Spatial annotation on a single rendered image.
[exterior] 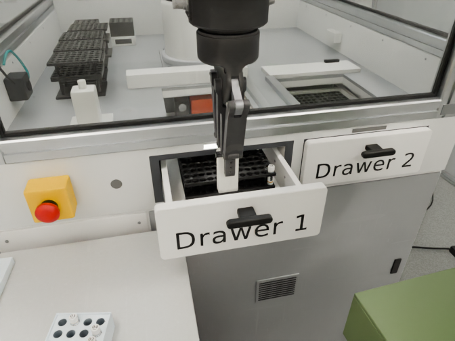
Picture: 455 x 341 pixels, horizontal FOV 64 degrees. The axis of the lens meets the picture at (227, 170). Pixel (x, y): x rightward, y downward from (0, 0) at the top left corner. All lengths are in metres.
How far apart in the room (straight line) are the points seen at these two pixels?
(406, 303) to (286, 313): 0.62
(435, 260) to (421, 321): 1.44
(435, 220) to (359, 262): 1.17
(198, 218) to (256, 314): 0.58
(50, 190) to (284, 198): 0.41
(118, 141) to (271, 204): 0.30
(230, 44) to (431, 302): 0.44
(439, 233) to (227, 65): 1.85
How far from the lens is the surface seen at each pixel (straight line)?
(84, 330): 0.63
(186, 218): 0.60
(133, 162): 0.72
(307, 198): 0.64
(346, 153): 0.82
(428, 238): 2.11
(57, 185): 0.71
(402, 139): 0.88
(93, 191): 0.76
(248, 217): 0.58
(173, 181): 0.80
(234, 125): 0.45
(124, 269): 0.73
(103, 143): 0.71
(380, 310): 0.57
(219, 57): 0.43
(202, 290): 0.99
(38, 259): 0.81
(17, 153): 0.74
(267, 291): 1.06
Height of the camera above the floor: 1.29
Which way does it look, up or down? 33 degrees down
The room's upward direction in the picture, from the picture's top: straight up
